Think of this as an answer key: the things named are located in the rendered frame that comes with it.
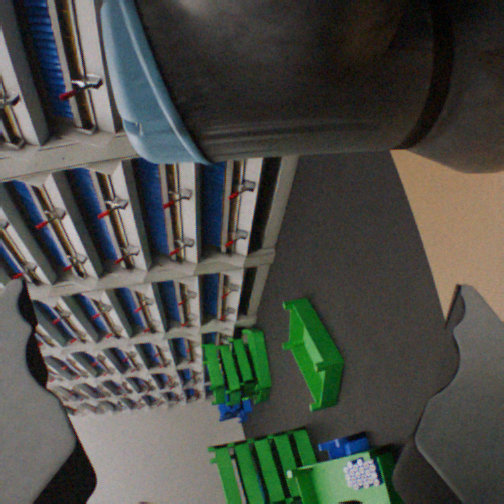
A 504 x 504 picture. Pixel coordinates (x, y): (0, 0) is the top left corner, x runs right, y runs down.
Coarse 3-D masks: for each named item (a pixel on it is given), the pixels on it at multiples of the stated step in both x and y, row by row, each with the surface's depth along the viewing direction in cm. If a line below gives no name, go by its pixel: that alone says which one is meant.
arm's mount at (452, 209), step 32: (416, 160) 40; (416, 192) 41; (448, 192) 35; (480, 192) 31; (448, 224) 36; (480, 224) 31; (448, 256) 37; (480, 256) 32; (448, 288) 37; (480, 288) 32
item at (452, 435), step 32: (448, 320) 12; (480, 320) 10; (448, 352) 9; (480, 352) 9; (448, 384) 8; (480, 384) 8; (448, 416) 7; (480, 416) 7; (416, 448) 6; (448, 448) 6; (480, 448) 6; (416, 480) 6; (448, 480) 6; (480, 480) 6
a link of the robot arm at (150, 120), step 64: (128, 0) 16; (192, 0) 16; (256, 0) 15; (320, 0) 15; (384, 0) 16; (128, 64) 17; (192, 64) 18; (256, 64) 18; (320, 64) 18; (384, 64) 19; (128, 128) 20; (192, 128) 20; (256, 128) 21; (320, 128) 22; (384, 128) 23
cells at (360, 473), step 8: (352, 464) 84; (360, 464) 82; (368, 464) 81; (376, 464) 80; (352, 472) 83; (360, 472) 82; (368, 472) 80; (376, 472) 78; (352, 480) 83; (360, 480) 81; (368, 480) 79; (376, 480) 78; (360, 488) 82
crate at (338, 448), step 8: (360, 432) 98; (336, 440) 97; (344, 440) 96; (352, 440) 96; (360, 440) 96; (320, 448) 111; (328, 448) 111; (336, 448) 113; (344, 448) 113; (352, 448) 95; (360, 448) 95; (368, 448) 95; (336, 456) 111
